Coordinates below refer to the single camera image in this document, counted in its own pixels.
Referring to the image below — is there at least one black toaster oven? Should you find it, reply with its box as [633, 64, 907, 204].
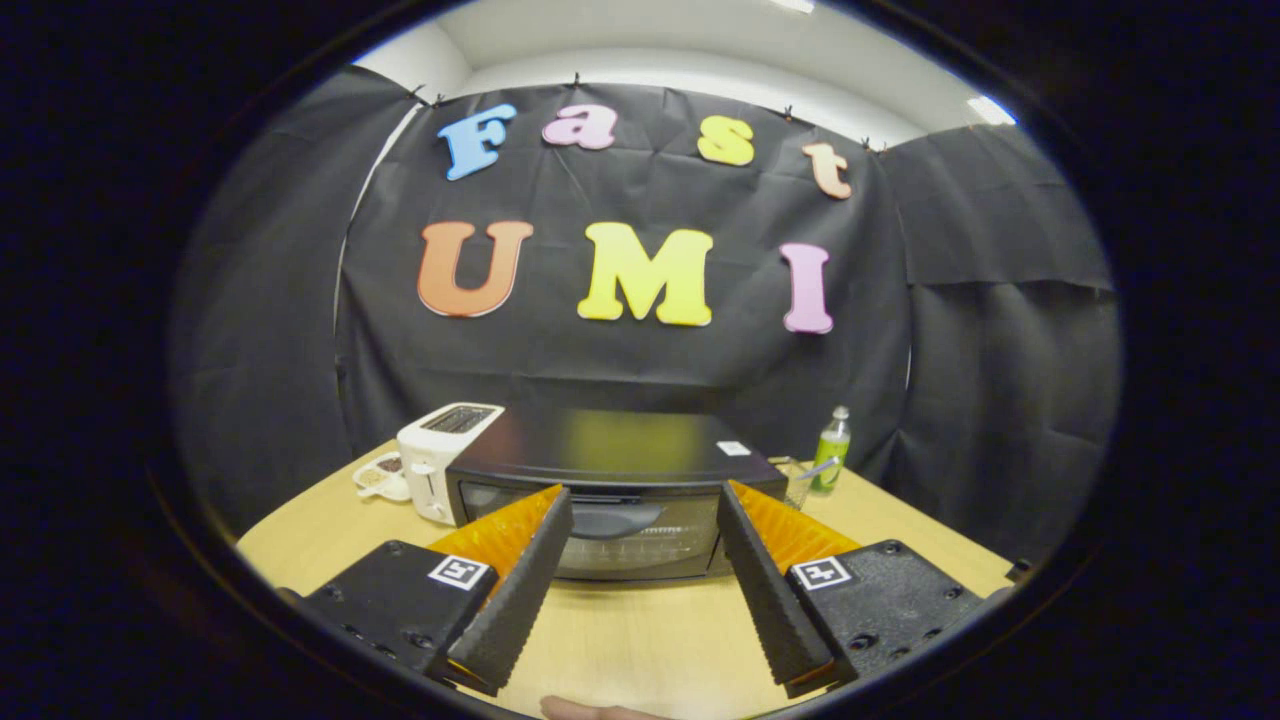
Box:
[445, 407, 789, 583]

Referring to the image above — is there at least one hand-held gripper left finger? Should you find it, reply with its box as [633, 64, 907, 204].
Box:
[298, 485, 575, 698]

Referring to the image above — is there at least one green drink bottle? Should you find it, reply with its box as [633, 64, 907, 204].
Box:
[812, 405, 853, 493]

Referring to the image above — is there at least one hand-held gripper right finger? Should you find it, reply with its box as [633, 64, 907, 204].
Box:
[716, 479, 986, 699]

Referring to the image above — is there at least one white pop-up toaster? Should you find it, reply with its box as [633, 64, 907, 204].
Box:
[397, 402, 506, 527]

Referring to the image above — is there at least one clear drinking glass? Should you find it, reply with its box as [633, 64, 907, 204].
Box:
[770, 457, 816, 511]

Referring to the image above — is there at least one small white divided dish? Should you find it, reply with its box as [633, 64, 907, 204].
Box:
[352, 452, 413, 503]

